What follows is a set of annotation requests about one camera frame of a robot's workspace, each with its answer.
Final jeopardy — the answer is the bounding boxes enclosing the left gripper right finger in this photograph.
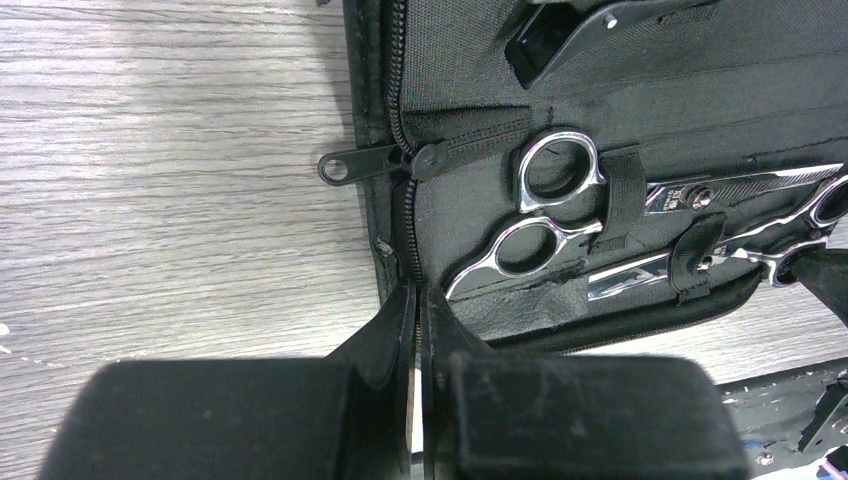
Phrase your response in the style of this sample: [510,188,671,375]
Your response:
[419,287,749,479]

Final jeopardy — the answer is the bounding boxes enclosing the silver cutting scissors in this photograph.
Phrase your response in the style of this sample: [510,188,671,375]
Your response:
[587,175,847,302]

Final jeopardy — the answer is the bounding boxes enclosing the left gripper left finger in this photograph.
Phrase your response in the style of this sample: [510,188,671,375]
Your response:
[39,282,418,479]

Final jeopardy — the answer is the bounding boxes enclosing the black hair clip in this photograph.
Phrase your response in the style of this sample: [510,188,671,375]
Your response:
[504,0,702,90]

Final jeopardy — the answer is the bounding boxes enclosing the silver thinning scissors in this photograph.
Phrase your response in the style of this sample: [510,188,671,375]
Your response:
[443,130,846,301]

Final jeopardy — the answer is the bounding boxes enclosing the black zipper tool case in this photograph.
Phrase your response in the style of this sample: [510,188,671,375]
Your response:
[337,1,847,352]

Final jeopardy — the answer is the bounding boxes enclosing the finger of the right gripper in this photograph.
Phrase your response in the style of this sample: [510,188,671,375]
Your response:
[790,248,848,325]

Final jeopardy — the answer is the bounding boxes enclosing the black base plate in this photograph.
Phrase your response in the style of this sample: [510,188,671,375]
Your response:
[719,358,847,479]

